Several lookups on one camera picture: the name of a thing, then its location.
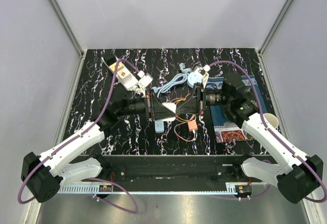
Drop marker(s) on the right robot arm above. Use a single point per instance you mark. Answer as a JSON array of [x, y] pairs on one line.
[[295, 174]]

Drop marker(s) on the blue patterned placemat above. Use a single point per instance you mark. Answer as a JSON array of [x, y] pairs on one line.
[[225, 130]]

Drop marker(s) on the beige travel adapter cube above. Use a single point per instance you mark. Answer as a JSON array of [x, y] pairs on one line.
[[115, 66]]

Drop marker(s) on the light blue power strip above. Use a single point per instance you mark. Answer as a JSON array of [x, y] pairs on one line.
[[159, 126]]

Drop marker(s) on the aluminium frame post right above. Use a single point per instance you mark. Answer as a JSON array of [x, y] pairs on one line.
[[278, 21]]

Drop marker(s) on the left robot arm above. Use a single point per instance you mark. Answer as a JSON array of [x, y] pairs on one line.
[[44, 174]]

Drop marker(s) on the aluminium frame post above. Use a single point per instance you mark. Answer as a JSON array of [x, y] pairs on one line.
[[278, 21], [66, 27]]

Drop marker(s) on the white cube socket adapter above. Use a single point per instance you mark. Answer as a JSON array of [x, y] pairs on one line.
[[123, 74]]

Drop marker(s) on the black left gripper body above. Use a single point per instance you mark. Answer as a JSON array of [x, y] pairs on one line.
[[136, 106]]

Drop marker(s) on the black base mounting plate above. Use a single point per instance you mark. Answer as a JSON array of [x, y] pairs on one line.
[[132, 168]]

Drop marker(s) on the aluminium frame post left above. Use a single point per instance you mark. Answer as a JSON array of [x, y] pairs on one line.
[[66, 27]]

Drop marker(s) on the white multicolour power strip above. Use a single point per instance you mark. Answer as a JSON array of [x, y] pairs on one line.
[[131, 81]]

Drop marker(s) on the pink USB charger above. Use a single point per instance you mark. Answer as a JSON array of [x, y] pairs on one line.
[[192, 126]]

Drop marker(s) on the white wall charger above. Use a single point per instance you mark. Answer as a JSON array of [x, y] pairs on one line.
[[171, 107]]

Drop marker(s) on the round light blue socket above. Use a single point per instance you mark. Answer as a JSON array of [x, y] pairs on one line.
[[195, 77]]

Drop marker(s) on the white paper cup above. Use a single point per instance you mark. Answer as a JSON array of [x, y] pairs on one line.
[[271, 120]]

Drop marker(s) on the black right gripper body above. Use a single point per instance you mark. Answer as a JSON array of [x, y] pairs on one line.
[[216, 98]]

